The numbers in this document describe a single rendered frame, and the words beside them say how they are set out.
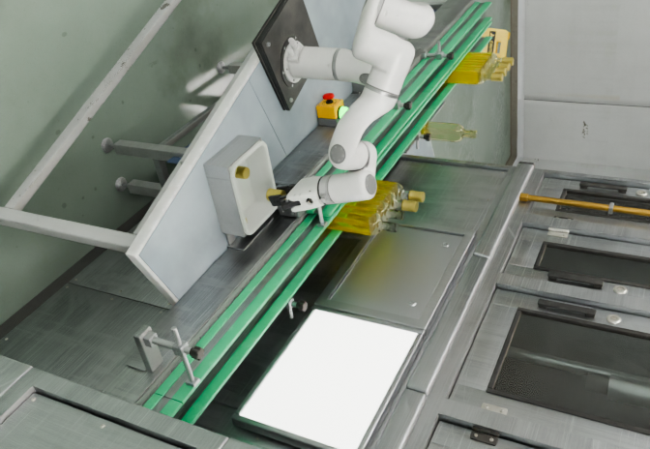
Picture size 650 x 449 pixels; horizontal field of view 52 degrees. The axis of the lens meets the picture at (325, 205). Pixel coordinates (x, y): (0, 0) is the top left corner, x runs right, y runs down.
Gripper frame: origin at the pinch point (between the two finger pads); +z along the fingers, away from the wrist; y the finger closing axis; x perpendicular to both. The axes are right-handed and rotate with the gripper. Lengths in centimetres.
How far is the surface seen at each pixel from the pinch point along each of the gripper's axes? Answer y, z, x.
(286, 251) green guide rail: -1.5, 5.8, -17.0
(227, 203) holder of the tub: -7.1, 11.8, 3.7
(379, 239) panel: 30.7, -2.0, -37.2
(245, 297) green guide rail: -22.7, 6.0, -15.9
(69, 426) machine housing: -80, -1, 2
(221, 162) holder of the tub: -4.5, 9.3, 14.8
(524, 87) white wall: 604, 137, -230
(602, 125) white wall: 602, 64, -293
